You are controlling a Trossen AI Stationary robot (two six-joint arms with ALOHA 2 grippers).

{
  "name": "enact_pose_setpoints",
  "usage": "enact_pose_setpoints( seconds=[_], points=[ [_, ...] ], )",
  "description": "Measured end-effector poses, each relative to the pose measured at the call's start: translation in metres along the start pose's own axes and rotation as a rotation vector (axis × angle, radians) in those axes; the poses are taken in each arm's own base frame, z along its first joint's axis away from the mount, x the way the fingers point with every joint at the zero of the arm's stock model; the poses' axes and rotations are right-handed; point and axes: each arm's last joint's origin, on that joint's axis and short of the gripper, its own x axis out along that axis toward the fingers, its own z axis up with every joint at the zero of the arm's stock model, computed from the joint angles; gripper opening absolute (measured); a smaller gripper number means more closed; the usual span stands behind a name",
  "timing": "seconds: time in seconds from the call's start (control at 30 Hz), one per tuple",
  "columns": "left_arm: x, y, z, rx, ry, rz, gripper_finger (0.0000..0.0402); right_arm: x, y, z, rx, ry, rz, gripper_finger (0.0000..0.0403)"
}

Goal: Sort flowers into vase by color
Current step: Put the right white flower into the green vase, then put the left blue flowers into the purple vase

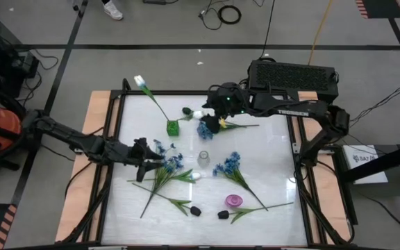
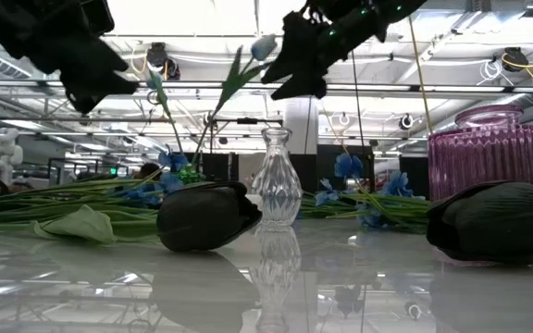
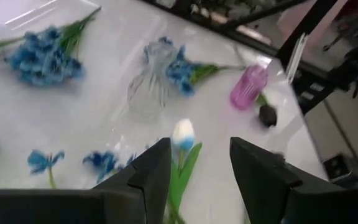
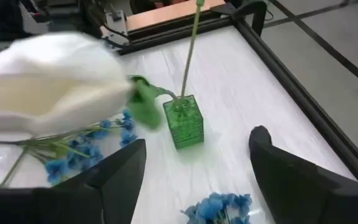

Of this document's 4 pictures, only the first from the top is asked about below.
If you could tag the person's foot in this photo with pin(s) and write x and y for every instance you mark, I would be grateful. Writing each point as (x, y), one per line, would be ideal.
(113, 12)

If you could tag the orange and black vacuum cleaner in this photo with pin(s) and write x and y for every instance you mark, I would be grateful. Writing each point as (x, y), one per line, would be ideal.
(2, 126)

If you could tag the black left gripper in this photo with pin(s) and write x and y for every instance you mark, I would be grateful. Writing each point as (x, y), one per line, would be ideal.
(132, 155)

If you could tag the black metal table frame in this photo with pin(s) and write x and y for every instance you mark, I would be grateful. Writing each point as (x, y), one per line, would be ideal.
(179, 93)

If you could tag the black perforated computer case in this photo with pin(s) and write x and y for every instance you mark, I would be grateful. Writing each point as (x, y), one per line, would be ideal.
(290, 76)

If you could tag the green glass vase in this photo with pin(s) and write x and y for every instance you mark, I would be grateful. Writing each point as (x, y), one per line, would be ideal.
(173, 128)

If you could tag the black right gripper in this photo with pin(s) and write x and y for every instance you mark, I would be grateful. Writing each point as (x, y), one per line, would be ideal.
(213, 124)

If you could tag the black stand beam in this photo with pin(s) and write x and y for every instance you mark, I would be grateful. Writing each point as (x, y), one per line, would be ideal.
(387, 161)

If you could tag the black artificial tulip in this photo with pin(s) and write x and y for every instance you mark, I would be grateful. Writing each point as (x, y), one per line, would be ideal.
(186, 111)
(195, 210)
(223, 214)

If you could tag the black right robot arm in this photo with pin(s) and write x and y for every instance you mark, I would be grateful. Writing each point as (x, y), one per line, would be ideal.
(300, 112)

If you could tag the pink ribbed glass vase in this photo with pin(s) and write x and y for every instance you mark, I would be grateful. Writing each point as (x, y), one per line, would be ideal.
(233, 200)

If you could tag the clear glass vase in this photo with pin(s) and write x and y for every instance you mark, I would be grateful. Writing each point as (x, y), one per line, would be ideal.
(203, 159)

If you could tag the yellow tape label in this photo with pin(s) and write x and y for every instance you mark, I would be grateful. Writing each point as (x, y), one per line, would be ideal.
(223, 122)

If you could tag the light wooden base board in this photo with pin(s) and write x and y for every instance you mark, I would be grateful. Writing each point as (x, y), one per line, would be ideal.
(92, 114)

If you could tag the white printed sign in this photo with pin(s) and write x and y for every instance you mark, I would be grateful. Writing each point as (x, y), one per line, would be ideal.
(363, 163)

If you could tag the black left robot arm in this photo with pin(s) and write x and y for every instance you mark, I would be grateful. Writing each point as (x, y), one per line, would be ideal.
(71, 139)

